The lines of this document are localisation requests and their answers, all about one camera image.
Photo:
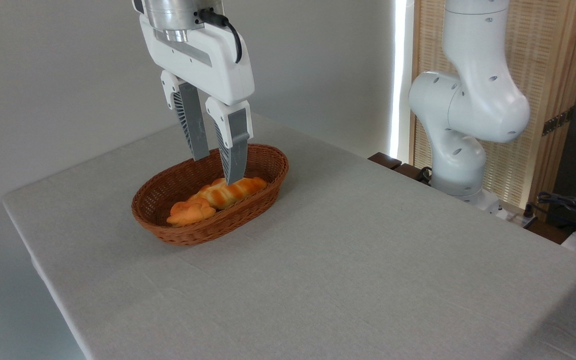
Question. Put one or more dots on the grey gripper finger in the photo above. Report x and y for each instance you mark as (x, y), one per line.
(193, 125)
(235, 150)

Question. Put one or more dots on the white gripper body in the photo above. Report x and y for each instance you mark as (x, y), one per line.
(203, 60)

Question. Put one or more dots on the round knotted bread roll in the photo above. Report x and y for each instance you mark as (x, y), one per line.
(190, 212)

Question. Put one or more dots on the long braided bread loaf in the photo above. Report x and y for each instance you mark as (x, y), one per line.
(228, 194)

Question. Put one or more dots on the brown wicker oval basket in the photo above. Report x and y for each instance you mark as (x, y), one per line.
(203, 227)

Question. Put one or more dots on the light grey tablecloth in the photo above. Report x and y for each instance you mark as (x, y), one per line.
(343, 260)

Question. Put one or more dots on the white power strip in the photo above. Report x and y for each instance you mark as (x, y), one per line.
(515, 217)

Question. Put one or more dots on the dark metal screen hinge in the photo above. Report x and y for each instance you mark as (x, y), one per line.
(558, 121)

